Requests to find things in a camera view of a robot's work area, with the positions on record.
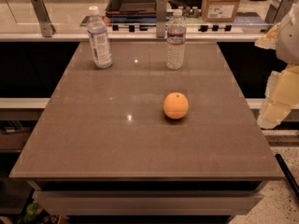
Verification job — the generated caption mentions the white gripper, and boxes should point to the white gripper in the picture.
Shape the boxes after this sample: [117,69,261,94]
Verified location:
[255,2,299,129]

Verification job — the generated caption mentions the blue label plastic bottle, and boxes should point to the blue label plastic bottle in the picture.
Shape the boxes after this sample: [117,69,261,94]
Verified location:
[87,6,112,69]

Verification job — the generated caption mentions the clear plastic water bottle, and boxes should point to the clear plastic water bottle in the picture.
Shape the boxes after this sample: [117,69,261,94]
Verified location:
[166,9,187,70]

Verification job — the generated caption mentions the cardboard box with label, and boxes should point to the cardboard box with label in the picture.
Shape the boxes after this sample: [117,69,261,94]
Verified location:
[201,0,240,22]

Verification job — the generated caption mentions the orange fruit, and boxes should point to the orange fruit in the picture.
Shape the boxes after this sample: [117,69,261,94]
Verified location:
[164,92,189,119]

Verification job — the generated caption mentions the black rod on floor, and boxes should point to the black rod on floor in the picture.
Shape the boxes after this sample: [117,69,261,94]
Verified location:
[275,153,299,200]

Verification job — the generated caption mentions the dark open tray bin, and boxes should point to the dark open tray bin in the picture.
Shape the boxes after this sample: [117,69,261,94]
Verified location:
[106,0,156,15]

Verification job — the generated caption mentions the green object under table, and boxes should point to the green object under table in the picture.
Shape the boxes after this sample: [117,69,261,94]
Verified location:
[23,203,44,224]

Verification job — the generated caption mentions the right metal glass bracket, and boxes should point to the right metal glass bracket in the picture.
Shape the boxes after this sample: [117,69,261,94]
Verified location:
[264,0,294,29]

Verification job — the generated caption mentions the metal glass bracket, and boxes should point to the metal glass bracket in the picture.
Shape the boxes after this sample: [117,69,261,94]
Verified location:
[264,0,294,29]
[30,0,56,37]
[156,0,167,38]

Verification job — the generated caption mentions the middle metal glass bracket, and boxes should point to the middle metal glass bracket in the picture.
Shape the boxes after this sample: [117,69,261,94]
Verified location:
[156,0,167,38]

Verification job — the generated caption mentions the left metal glass bracket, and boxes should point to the left metal glass bracket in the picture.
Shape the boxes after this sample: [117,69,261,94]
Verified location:
[30,0,56,37]

